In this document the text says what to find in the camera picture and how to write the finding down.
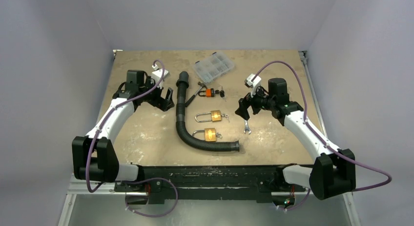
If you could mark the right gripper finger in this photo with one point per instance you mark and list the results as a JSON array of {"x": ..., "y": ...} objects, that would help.
[
  {"x": 256, "y": 103},
  {"x": 242, "y": 109}
]

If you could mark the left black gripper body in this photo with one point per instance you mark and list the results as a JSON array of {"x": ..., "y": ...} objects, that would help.
[{"x": 149, "y": 97}]

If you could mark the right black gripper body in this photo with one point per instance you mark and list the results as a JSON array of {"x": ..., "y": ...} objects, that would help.
[{"x": 249, "y": 105}]

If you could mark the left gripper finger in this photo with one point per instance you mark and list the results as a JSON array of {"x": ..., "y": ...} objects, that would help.
[
  {"x": 168, "y": 99},
  {"x": 159, "y": 103}
]

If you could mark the brass padlock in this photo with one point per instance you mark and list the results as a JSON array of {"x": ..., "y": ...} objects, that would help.
[
  {"x": 212, "y": 116},
  {"x": 209, "y": 134}
]

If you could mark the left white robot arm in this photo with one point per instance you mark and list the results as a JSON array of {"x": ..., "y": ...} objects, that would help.
[{"x": 94, "y": 157}]

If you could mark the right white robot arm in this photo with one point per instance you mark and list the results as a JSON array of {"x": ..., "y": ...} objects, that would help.
[{"x": 330, "y": 175}]

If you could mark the silver wrench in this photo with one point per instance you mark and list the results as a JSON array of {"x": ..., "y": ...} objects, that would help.
[{"x": 247, "y": 129}]

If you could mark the black keys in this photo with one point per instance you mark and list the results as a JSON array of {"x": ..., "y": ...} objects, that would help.
[{"x": 221, "y": 93}]

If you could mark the orange padlock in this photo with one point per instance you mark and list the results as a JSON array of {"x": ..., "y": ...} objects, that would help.
[{"x": 210, "y": 92}]

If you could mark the clear plastic organizer box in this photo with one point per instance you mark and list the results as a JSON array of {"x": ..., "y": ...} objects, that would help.
[{"x": 213, "y": 67}]

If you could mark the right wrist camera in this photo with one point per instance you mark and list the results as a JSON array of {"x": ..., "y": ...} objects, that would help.
[{"x": 253, "y": 82}]

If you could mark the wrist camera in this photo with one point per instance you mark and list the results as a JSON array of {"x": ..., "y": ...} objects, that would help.
[
  {"x": 253, "y": 82},
  {"x": 159, "y": 75}
]

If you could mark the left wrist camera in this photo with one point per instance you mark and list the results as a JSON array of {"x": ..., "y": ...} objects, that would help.
[{"x": 159, "y": 75}]

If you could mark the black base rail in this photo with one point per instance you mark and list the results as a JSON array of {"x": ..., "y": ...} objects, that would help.
[{"x": 259, "y": 183}]

